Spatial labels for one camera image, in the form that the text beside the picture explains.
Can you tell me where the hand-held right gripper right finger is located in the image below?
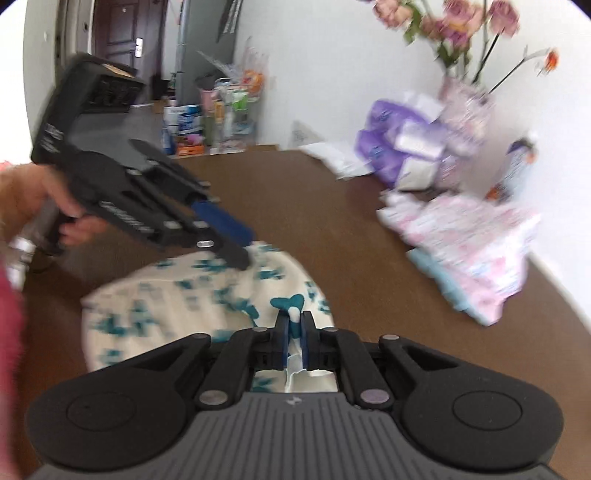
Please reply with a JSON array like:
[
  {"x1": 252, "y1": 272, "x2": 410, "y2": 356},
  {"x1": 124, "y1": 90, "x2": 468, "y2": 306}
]
[{"x1": 302, "y1": 312, "x2": 467, "y2": 409}]

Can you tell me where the pink glass vase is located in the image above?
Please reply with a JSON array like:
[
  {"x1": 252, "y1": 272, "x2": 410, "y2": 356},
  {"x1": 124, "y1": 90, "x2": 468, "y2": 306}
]
[{"x1": 434, "y1": 76, "x2": 495, "y2": 185}]

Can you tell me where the pink floral garment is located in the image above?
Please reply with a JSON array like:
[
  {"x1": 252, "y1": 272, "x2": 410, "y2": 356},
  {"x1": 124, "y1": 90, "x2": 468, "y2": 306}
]
[{"x1": 376, "y1": 191, "x2": 543, "y2": 305}]

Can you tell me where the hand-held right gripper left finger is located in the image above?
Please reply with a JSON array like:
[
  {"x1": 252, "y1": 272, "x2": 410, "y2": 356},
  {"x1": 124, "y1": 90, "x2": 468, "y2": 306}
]
[{"x1": 111, "y1": 312, "x2": 290, "y2": 409}]

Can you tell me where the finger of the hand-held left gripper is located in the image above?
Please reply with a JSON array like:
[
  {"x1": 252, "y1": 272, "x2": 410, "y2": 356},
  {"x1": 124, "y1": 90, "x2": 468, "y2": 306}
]
[
  {"x1": 196, "y1": 237, "x2": 252, "y2": 271},
  {"x1": 191, "y1": 200, "x2": 256, "y2": 245}
]

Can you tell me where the wire rack with toiletries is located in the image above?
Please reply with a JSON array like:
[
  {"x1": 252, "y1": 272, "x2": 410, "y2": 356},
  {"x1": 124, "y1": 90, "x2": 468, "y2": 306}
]
[{"x1": 196, "y1": 39, "x2": 269, "y2": 151}]

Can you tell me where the tall grey cabinet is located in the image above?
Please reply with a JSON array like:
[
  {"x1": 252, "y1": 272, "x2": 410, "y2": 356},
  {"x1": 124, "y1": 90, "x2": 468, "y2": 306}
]
[{"x1": 178, "y1": 0, "x2": 245, "y2": 107}]

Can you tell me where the brown door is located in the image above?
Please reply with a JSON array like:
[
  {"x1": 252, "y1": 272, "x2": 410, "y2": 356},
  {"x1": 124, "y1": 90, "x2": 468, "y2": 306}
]
[{"x1": 92, "y1": 0, "x2": 167, "y2": 100}]

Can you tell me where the cream teal floral garment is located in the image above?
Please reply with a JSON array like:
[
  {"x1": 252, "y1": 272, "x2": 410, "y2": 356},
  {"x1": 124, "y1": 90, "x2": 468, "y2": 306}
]
[{"x1": 81, "y1": 240, "x2": 335, "y2": 395}]

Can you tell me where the pink and teal folded garment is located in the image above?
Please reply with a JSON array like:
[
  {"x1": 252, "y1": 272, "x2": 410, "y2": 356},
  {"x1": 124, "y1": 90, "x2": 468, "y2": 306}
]
[{"x1": 406, "y1": 249, "x2": 527, "y2": 328}]

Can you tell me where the tea bottle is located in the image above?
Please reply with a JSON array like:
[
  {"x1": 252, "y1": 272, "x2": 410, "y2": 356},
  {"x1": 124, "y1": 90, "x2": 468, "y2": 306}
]
[{"x1": 487, "y1": 134, "x2": 541, "y2": 204}]

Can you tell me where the crumpled white tissue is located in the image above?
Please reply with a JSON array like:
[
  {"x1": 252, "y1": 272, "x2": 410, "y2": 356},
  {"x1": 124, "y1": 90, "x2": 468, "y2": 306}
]
[{"x1": 300, "y1": 141, "x2": 375, "y2": 181}]

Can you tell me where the dried rose bouquet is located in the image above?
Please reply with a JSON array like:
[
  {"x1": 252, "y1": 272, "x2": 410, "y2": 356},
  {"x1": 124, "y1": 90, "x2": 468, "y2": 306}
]
[{"x1": 369, "y1": 0, "x2": 561, "y2": 93}]

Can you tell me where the open purple tissue pack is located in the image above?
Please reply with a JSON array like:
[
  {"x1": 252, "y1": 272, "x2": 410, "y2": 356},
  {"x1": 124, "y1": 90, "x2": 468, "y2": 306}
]
[{"x1": 365, "y1": 92, "x2": 446, "y2": 139}]

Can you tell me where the blue white paper pack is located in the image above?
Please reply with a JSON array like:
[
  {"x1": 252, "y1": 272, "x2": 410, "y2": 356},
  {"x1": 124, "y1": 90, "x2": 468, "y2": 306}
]
[{"x1": 161, "y1": 104, "x2": 206, "y2": 155}]

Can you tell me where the person's left hand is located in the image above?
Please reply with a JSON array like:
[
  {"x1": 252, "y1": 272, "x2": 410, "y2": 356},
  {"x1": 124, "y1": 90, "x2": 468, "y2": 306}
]
[{"x1": 0, "y1": 161, "x2": 109, "y2": 250}]

